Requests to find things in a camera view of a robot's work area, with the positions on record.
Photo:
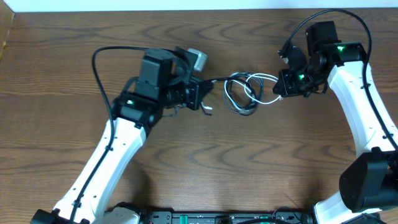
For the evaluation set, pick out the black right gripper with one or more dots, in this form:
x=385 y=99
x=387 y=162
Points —
x=287 y=89

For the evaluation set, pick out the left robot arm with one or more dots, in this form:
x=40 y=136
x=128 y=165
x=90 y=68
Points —
x=166 y=80

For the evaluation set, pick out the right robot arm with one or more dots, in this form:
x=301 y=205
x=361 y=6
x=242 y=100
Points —
x=369 y=184

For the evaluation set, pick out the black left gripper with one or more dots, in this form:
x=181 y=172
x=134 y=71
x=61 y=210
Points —
x=201 y=89

